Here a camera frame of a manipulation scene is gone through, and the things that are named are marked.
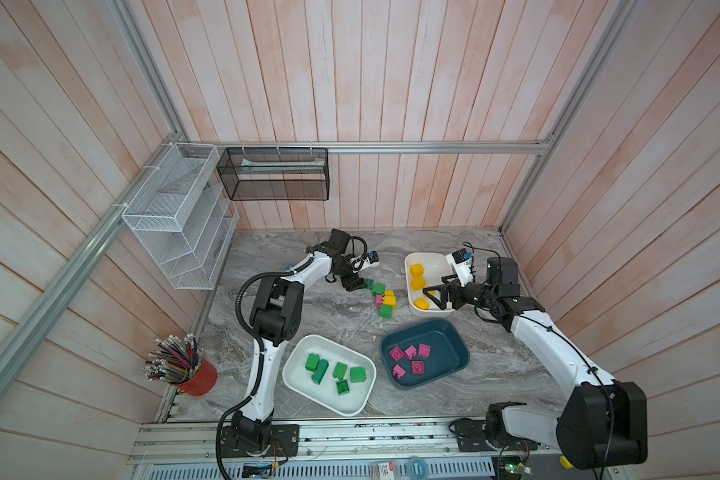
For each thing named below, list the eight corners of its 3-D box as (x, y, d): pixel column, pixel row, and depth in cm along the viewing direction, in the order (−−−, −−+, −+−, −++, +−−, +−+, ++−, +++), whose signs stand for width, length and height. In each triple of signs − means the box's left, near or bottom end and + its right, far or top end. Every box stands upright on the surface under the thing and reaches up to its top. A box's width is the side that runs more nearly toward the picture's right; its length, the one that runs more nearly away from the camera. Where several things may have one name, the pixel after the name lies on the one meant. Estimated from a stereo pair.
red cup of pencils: (174, 398, 82) (135, 377, 68) (188, 359, 89) (156, 333, 75) (214, 398, 82) (185, 377, 68) (225, 359, 89) (200, 333, 75)
